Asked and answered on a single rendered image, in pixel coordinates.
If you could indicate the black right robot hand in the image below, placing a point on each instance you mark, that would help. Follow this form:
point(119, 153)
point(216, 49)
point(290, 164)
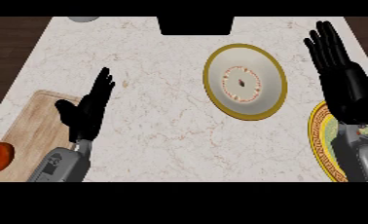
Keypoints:
point(342, 82)

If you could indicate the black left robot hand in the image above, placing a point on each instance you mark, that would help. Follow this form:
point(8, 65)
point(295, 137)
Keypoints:
point(91, 107)

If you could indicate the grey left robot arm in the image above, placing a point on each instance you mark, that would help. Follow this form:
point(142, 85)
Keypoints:
point(63, 164)

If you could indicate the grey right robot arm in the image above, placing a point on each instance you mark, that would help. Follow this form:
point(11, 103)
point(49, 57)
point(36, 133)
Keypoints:
point(354, 153)

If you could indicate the yellow patterned plate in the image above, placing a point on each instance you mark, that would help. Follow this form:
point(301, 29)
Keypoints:
point(323, 143)

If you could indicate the white bowl with gold rim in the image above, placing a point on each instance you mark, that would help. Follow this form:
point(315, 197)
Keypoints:
point(246, 82)

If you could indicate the pale wooden cutting board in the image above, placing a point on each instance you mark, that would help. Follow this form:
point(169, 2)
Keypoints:
point(36, 137)

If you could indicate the red round vegetable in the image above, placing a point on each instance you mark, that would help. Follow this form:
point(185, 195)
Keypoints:
point(5, 156)

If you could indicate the grey round object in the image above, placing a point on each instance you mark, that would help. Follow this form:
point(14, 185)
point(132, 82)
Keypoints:
point(83, 19)

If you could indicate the black appliance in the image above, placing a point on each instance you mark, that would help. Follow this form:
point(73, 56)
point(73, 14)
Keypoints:
point(196, 25)

